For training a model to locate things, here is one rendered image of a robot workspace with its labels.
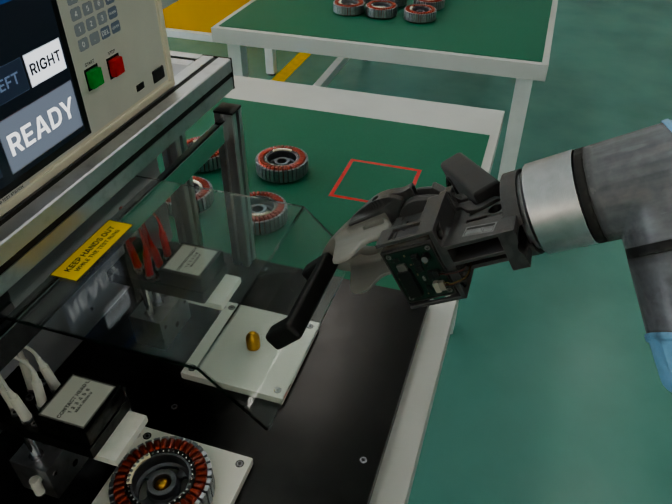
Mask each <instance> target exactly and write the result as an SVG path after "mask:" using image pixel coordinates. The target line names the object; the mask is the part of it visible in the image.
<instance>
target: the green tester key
mask: <svg viewBox="0 0 672 504"><path fill-rule="evenodd" d="M86 75H87V79H88V83H89V87H90V89H96V88H98V87H99V86H101V85H102V84H104V78H103V74H102V69H101V67H97V66H95V67H94V68H92V69H90V70H89V71H87V72H86Z"/></svg>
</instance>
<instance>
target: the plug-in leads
mask: <svg viewBox="0 0 672 504"><path fill-rule="evenodd" d="M24 349H26V350H28V351H30V352H31V353H32V354H33V355H34V356H35V359H36V361H37V363H38V365H39V366H38V368H39V370H40V372H41V373H42V375H43V377H44V379H45V380H46V382H47V384H48V386H49V387H48V388H49V390H50V391H51V393H52V394H53V393H54V392H55V391H56V390H57V388H58V387H59V386H60V385H61V383H60V382H59V381H58V380H57V378H56V376H55V375H54V373H53V372H52V370H51V369H50V367H49V365H48V364H47V363H46V362H44V361H43V360H42V358H41V357H40V356H39V355H38V354H37V353H36V352H35V351H34V350H33V349H32V348H30V347H29V346H27V345H26V346H25V347H24ZM14 359H16V360H18V361H19V366H20V369H21V372H22V375H23V378H24V381H25V384H26V387H25V388H26V390H27V392H28V393H29V394H32V393H34V395H35V399H36V407H37V409H38V410H39V409H40V408H41V407H42V406H43V405H44V403H45V402H46V401H47V400H48V399H47V397H46V394H45V391H44V387H43V384H42V381H41V379H40V378H39V377H38V374H37V371H36V370H35V369H34V368H33V367H32V366H31V365H30V364H29V361H28V359H26V358H25V356H24V353H23V351H20V352H19V353H18V356H16V357H15V358H14ZM3 400H5V402H6V403H7V406H8V408H9V410H10V412H11V411H13V410H15V411H16V413H17V414H18V416H19V419H20V421H21V423H22V424H23V425H28V424H31V423H32V422H33V420H34V418H33V417H34V415H33V414H32V412H30V411H29V410H28V408H27V407H26V405H25V404H24V403H23V401H22V400H21V398H20V397H19V395H18V394H17V393H14V392H13V391H12V390H11V389H10V388H9V387H8V385H7V383H6V382H5V380H4V379H3V377H2V376H1V374H0V404H1V403H2V402H3Z"/></svg>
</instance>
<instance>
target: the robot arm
mask: <svg viewBox="0 0 672 504"><path fill-rule="evenodd" d="M661 122H662V123H659V124H656V125H653V126H649V127H646V128H643V129H640V130H636V131H633V132H630V133H627V134H623V135H620V136H617V137H614V138H610V139H607V140H604V141H601V142H597V143H594V144H591V145H588V146H585V147H581V148H578V149H571V150H568V151H565V152H562V153H558V154H555V155H552V156H549V157H545V158H542V159H539V160H536V161H533V162H529V163H526V164H524V166H523V168H522V169H517V170H513V171H510V172H507V173H504V174H502V176H501V179H500V181H498V180H497V179H496V178H494V177H493V176H492V175H490V174H489V173H488V172H486V171H485V170H484V169H482V168H481V167H480V166H479V165H477V164H476V163H475V162H473V161H472V160H471V159H469V158H468V157H467V156H465V155H464V154H463V153H461V152H459V153H457V154H455V155H453V156H452V157H450V158H448V159H446V160H445V161H443V162H442V163H441V168H442V170H443V171H444V173H445V175H446V177H445V178H446V186H447V187H444V186H442V185H440V184H438V183H437V182H433V184H432V186H427V187H419V188H416V187H415V185H414V184H413V183H410V184H409V185H407V186H404V187H400V188H393V189H388V190H385V191H383V192H380V193H378V194H377V195H375V196H374V197H372V198H371V199H370V200H369V201H368V202H367V203H366V204H365V205H364V206H362V207H361V208H360V209H359V210H358V211H357V212H356V213H355V214H354V215H353V216H352V217H351V218H350V219H349V220H348V221H347V222H346V223H345V224H344V225H343V226H342V227H341V228H340V229H339V230H338V231H337V232H336V233H335V234H334V235H333V236H332V238H331V239H330V240H329V242H328V243H327V245H326V247H325V248H324V250H323V252H322V255H323V254H324V253H326V252H328V253H330V254H331V255H332V256H333V259H332V261H333V263H334V264H338V267H337V269H340V270H344V271H350V272H351V276H350V291H351V292H352V293H354V294H361V293H365V292H367V291H369V290H370V289H371V288H372V287H373V286H374V285H375V284H376V283H377V282H378V281H379V280H380V279H381V278H382V277H384V276H387V275H390V274H392V276H393V277H394V279H395V281H396V283H397V284H398V286H399V288H400V289H401V291H402V293H403V295H404V296H405V298H406V300H407V302H409V303H411V305H410V308H411V309H415V308H420V307H425V306H430V305H435V304H440V303H445V302H450V301H455V300H460V299H465V298H467V296H468V292H469V287H470V283H471V279H472V275H473V271H474V269H475V268H479V267H484V266H488V265H492V264H497V263H501V262H506V261H509V262H510V265H511V267H512V269H513V270H518V269H523V268H527V267H531V259H532V256H535V255H539V254H543V253H544V252H547V253H548V254H552V253H557V252H561V251H566V250H570V249H575V248H579V247H586V246H588V245H593V244H597V243H605V242H610V241H615V240H619V239H622V240H623V244H624V248H625V252H626V256H627V259H628V264H629V268H630V272H631V276H632V280H633V284H634V287H635V291H636V295H637V299H638V303H639V307H640V311H641V315H642V319H643V322H644V326H645V330H646V334H645V335H644V337H645V341H646V342H648V343H649V344H650V348H651V351H652V354H653V357H654V361H655V364H656V367H657V370H658V374H659V377H660V380H661V382H662V384H663V386H664V387H665V388H666V389H667V390H668V391H670V392H671V393H672V120H670V119H664V120H661ZM374 241H377V243H376V245H375V246H367V244H369V243H371V242H374ZM448 295H451V296H448ZM443 296H448V297H443ZM439 297H443V298H439ZM434 298H438V299H434ZM429 299H433V300H429ZM425 300H428V301H425Z"/></svg>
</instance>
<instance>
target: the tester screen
mask: <svg viewBox="0 0 672 504"><path fill-rule="evenodd" d="M58 37H59V41H60V45H61V48H62V52H63V56H64V59H65V63H66V67H67V68H66V69H64V70H63V71H61V72H59V73H57V74H56V75H54V76H52V77H50V78H49V79H47V80H45V81H43V82H42V83H40V84H38V85H36V86H35V87H33V88H31V89H29V90H28V91H26V92H24V93H22V94H21V95H19V96H17V97H15V98H14V99H12V100H10V101H8V102H7V103H5V104H3V105H1V106H0V121H2V120H4V119H5V118H7V117H9V116H10V115H12V114H14V113H15V112H17V111H19V110H20V109H22V108H24V107H25V106H27V105H29V104H31V103H32V102H34V101H36V100H37V99H39V98H41V97H42V96H44V95H46V94H47V93H49V92H51V91H52V90H54V89H56V88H57V87H59V86H61V85H62V84H64V83H66V82H67V81H69V80H71V82H72V86H73V89H74V93H75V97H76V100H77V104H78V108H79V111H80V115H81V119H82V122H83V126H82V127H80V128H79V129H78V130H76V131H75V132H73V133H72V134H70V135H69V136H68V137H66V138H65V139H63V140H62V141H61V142H59V143H58V144H56V145H55V146H53V147H52V148H51V149H49V150H48V151H46V152H45V153H43V154H42V155H41V156H39V157H38V158H36V159H35V160H33V161H32V162H31V163H29V164H28V165H26V166H25V167H24V168H22V169H21V170H19V171H18V172H16V173H15V174H14V175H13V174H12V171H11V168H10V166H9V163H8V160H7V157H6V155H5V152H4V149H3V147H2V144H1V141H0V169H1V172H2V175H3V177H2V178H1V179H0V190H1V189H3V188H4V187H6V186H7V185H8V184H10V183H11V182H13V181H14V180H15V179H17V178H18V177H20V176H21V175H22V174H24V173H25V172H27V171H28V170H29V169H31V168H32V167H34V166H35V165H36V164H38V163H39V162H41V161H42V160H43V159H45V158H46V157H48V156H49V155H50V154H52V153H53V152H55V151H56V150H57V149H59V148H60V147H62V146H63V145H64V144H66V143H67V142H69V141H70V140H71V139H73V138H74V137H76V136H77V135H78V134H80V133H81V132H83V131H84V130H85V125H84V121H83V118H82V114H81V110H80V107H79V103H78V99H77V96H76V92H75V88H74V85H73V81H72V77H71V74H70V70H69V66H68V63H67V59H66V55H65V52H64V48H63V44H62V41H61V37H60V33H59V30H58V26H57V22H56V19H55V15H54V11H53V7H52V4H51V0H0V67H1V66H3V65H5V64H7V63H9V62H11V61H13V60H15V59H17V58H19V57H21V56H23V55H25V54H27V53H29V52H31V51H33V50H35V49H37V48H39V47H41V46H43V45H45V44H47V43H49V42H50V41H52V40H54V39H56V38H58Z"/></svg>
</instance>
